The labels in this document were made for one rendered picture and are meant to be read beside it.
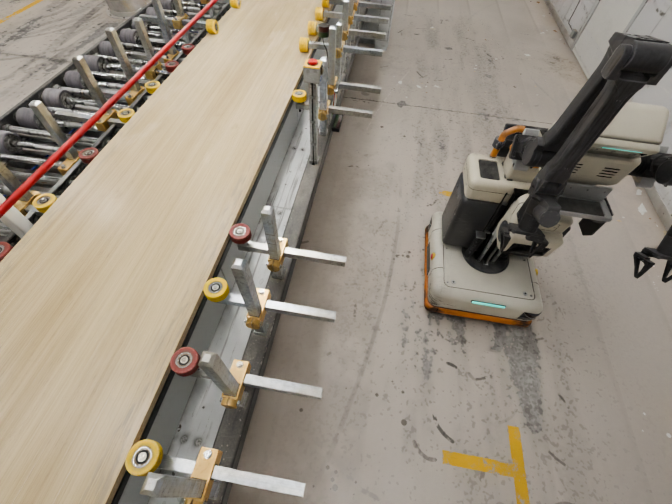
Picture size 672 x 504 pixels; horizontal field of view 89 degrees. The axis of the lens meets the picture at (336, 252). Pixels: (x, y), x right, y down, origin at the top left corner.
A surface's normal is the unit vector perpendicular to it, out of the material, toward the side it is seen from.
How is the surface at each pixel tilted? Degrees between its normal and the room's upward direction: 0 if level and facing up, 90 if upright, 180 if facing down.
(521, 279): 0
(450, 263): 0
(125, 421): 0
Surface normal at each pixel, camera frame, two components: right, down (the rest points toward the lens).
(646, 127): -0.08, 0.11
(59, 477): 0.04, -0.58
